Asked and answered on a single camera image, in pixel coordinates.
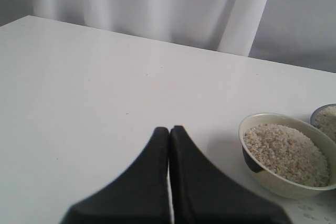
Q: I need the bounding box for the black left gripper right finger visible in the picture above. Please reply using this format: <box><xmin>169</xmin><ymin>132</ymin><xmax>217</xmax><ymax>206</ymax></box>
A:
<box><xmin>169</xmin><ymin>126</ymin><xmax>291</xmax><ymax>223</ymax></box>

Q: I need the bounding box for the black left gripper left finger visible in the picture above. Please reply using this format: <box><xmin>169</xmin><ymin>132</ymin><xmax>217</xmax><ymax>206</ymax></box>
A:
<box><xmin>61</xmin><ymin>127</ymin><xmax>171</xmax><ymax>223</ymax></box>

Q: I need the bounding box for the rice in cream bowl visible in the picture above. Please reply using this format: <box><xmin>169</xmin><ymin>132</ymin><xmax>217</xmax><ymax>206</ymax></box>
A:
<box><xmin>244</xmin><ymin>124</ymin><xmax>330</xmax><ymax>187</ymax></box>

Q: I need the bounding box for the cream ceramic bowl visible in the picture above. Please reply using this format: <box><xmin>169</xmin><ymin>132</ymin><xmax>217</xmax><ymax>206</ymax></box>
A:
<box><xmin>238</xmin><ymin>112</ymin><xmax>335</xmax><ymax>199</ymax></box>

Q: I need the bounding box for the spilled rice on table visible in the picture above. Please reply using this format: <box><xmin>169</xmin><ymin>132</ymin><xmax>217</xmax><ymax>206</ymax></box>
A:
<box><xmin>297</xmin><ymin>198</ymin><xmax>335</xmax><ymax>223</ymax></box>

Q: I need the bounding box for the rice in steel tray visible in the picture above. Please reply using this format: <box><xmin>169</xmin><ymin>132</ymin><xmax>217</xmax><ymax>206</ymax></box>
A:
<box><xmin>314</xmin><ymin>105</ymin><xmax>336</xmax><ymax>142</ymax></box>

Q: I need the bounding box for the round steel tray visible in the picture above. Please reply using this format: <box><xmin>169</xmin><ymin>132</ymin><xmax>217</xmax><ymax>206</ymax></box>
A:
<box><xmin>310</xmin><ymin>103</ymin><xmax>336</xmax><ymax>143</ymax></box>

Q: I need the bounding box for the white backdrop curtain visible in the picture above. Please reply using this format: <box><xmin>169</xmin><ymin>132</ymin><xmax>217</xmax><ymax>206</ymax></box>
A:
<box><xmin>1</xmin><ymin>0</ymin><xmax>335</xmax><ymax>72</ymax></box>

